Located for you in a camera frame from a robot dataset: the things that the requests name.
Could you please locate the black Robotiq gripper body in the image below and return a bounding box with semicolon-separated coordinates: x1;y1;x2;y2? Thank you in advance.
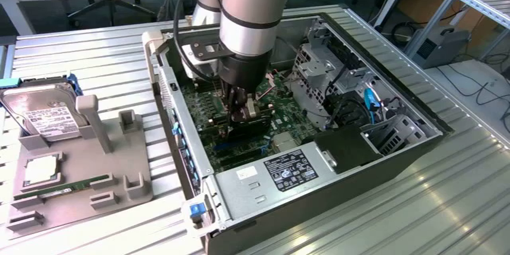
218;53;274;93

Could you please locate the black low-profile graphics card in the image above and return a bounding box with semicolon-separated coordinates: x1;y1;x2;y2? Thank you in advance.
203;110;274;150

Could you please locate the green RAM stick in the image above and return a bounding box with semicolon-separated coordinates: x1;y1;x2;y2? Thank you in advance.
207;116;232;132
13;174;111;202

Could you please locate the metal socket cover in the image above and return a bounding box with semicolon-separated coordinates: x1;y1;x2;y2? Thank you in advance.
256;69;279;100

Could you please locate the green motherboard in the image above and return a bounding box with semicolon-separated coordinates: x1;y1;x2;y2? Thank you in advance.
177;68;310;175

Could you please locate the silver chipset heat sink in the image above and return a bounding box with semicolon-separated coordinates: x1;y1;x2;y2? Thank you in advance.
272;134;298;151

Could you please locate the black expansion slot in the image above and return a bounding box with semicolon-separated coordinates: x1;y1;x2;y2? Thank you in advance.
216;146;262;162
219;153;266;169

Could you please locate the silver disk bay cage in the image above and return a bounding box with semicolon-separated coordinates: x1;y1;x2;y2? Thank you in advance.
290;41;383;94

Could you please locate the beige case corner clamp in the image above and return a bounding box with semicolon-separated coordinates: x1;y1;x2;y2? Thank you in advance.
180;193;223;239
141;30;168;88

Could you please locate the black plastic fan shroud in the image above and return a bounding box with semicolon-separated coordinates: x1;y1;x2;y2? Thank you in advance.
302;125;386;175

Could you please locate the silver power supply unit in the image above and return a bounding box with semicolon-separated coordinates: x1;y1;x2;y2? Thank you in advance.
205;142;339;222

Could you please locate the blue clamp block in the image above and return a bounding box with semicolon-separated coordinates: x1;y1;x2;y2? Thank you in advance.
188;203;207;219

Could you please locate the open black PC case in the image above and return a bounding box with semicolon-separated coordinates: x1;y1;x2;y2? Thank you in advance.
151;11;455;255

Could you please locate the perforated metal case grille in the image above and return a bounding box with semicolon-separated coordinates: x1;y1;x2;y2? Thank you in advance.
360;114;423;156

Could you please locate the blue disk caddy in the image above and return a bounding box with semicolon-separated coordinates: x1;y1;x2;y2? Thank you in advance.
0;71;84;100

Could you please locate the grey parts rack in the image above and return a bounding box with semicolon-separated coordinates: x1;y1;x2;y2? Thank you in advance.
7;93;155;241

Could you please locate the silver hard disk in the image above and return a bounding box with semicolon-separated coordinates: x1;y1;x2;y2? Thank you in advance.
0;83;91;142

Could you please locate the grey computer tower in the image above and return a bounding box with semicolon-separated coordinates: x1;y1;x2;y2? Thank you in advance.
408;26;471;70

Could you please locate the silver CPU chip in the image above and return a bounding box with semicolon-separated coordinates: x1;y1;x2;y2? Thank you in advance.
23;156;60;186

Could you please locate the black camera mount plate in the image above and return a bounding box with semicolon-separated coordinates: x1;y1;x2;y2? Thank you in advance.
188;39;236;61

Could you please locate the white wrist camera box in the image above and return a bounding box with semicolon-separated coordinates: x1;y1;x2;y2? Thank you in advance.
180;44;220;80

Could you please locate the black wire bundle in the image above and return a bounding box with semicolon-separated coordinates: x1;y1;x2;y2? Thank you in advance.
323;84;366;127

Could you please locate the thick robot cable hose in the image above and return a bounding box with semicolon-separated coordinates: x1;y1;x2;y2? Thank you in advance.
172;0;224;80

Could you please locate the blue flat wire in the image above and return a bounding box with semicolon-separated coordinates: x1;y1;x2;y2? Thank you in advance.
363;87;379;124

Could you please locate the coiled black floor cable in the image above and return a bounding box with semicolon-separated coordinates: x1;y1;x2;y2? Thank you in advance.
390;21;418;44

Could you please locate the black loose cable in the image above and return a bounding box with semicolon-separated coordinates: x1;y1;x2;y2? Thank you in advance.
435;63;510;112

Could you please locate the aluminium profile frame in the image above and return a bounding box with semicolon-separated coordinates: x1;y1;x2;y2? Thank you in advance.
402;0;510;62

